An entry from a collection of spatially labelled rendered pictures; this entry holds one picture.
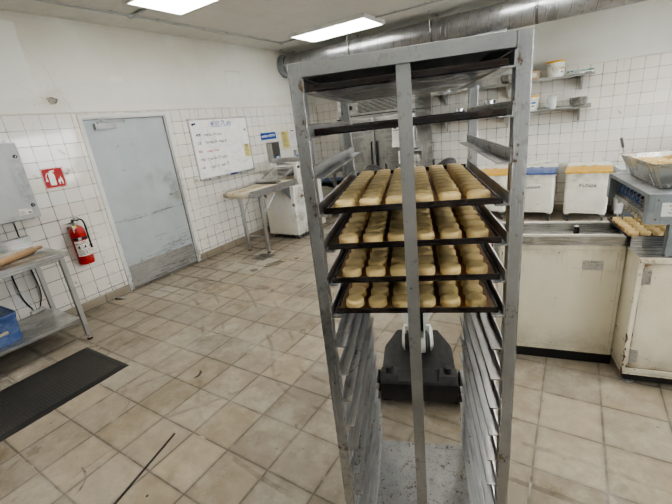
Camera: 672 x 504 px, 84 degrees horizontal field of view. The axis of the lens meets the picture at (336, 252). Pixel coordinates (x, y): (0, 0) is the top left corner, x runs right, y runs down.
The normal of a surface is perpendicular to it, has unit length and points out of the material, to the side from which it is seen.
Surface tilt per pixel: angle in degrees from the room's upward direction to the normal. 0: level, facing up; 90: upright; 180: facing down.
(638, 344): 90
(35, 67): 90
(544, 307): 90
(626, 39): 90
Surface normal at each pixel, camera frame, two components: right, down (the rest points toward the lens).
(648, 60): -0.51, 0.33
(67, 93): 0.85, 0.08
